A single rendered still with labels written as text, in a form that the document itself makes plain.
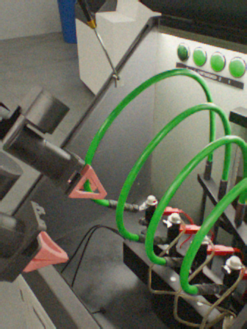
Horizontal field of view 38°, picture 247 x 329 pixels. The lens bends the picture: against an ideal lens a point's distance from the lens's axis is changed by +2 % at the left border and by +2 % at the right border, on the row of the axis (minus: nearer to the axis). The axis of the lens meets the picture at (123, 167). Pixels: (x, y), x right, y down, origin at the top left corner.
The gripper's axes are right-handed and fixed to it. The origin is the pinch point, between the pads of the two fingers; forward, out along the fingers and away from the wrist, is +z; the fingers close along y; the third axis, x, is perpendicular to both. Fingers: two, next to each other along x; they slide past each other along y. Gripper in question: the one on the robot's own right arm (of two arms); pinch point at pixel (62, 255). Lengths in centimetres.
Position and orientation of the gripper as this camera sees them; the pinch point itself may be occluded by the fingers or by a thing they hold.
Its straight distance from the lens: 59.5
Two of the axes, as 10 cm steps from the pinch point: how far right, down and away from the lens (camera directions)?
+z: 6.6, 4.3, 6.1
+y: 6.3, -7.6, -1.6
